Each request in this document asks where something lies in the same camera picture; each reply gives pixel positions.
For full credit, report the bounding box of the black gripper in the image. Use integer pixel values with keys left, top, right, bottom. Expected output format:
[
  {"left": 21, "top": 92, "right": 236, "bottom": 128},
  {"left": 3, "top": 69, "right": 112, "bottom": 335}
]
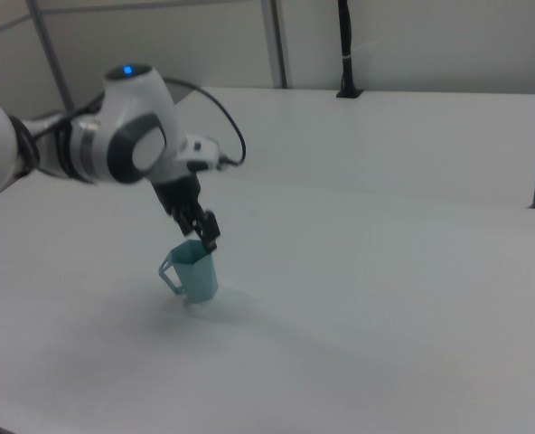
[{"left": 151, "top": 175, "right": 222, "bottom": 252}]

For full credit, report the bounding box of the teal faceted cup with handle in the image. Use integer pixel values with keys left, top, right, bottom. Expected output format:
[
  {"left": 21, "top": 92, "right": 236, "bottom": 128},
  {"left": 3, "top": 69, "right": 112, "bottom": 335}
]
[{"left": 158, "top": 239, "right": 220, "bottom": 305}]

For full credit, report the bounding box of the white desk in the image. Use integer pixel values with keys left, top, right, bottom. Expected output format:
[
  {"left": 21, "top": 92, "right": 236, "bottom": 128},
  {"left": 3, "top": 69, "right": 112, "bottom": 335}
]
[{"left": 172, "top": 85, "right": 535, "bottom": 210}]

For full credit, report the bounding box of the black pole with clamp base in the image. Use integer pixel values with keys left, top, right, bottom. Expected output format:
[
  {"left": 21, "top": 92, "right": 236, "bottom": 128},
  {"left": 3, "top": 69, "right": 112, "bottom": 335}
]
[{"left": 335, "top": 0, "right": 364, "bottom": 99}]

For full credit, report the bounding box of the black cable on robot wrist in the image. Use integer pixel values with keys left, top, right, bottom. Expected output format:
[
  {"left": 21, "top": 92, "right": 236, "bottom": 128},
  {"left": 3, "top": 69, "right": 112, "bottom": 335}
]
[{"left": 162, "top": 77, "right": 247, "bottom": 166}]

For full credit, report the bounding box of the grey metal partition post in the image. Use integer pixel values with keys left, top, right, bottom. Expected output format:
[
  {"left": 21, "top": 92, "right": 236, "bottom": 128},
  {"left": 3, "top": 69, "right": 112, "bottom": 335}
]
[
  {"left": 25, "top": 0, "right": 78, "bottom": 115},
  {"left": 261, "top": 0, "right": 292, "bottom": 90}
]

